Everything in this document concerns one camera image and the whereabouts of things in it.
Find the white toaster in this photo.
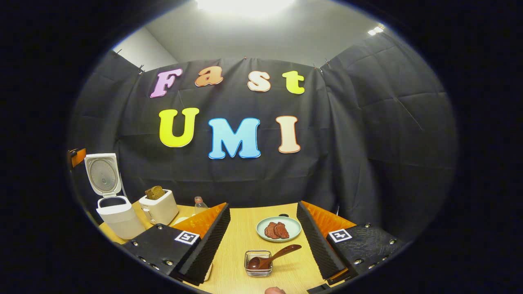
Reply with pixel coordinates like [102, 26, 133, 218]
[139, 189, 179, 225]

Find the black backdrop cloth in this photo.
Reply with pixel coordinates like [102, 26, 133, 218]
[67, 33, 458, 245]

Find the white rice cooker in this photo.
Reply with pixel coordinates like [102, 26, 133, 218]
[85, 153, 146, 240]

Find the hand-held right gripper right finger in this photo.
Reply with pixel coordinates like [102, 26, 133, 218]
[296, 201, 405, 285]

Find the wire chopstick holder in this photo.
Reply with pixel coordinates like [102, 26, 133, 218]
[244, 250, 273, 277]

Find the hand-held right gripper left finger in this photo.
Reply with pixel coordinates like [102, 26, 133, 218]
[122, 202, 231, 286]

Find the pale green plate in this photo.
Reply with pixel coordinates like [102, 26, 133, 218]
[256, 216, 302, 243]

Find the large ceiling light panel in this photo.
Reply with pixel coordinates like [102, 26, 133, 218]
[196, 0, 297, 17]

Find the brown wooden spoon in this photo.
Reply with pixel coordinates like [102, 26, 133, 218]
[247, 244, 302, 271]

